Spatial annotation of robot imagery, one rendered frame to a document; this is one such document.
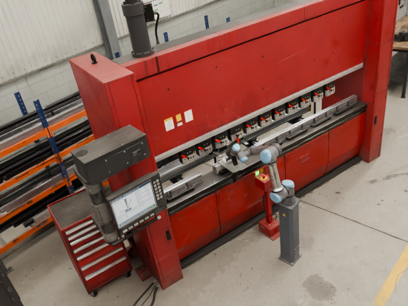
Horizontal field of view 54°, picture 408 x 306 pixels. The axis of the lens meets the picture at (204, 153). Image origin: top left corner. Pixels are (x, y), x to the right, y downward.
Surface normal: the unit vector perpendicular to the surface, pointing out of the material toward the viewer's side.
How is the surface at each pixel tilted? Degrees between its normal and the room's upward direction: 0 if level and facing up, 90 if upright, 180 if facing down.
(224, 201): 90
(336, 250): 0
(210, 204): 90
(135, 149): 90
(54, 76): 90
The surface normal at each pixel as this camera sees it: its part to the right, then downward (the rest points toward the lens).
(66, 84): 0.74, 0.27
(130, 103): 0.55, 0.38
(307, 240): -0.14, -0.84
